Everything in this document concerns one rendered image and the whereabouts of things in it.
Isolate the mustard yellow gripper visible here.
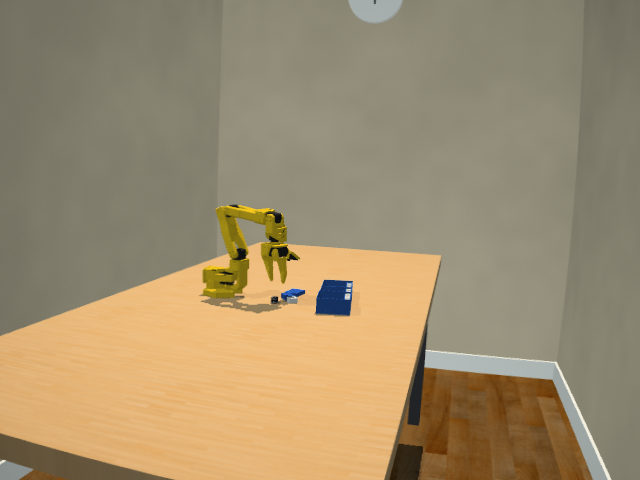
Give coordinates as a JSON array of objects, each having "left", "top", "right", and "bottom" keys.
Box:
[{"left": 261, "top": 242, "right": 300, "bottom": 284}]

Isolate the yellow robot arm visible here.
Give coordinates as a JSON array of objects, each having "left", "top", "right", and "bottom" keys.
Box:
[{"left": 203, "top": 205, "right": 287, "bottom": 298}]

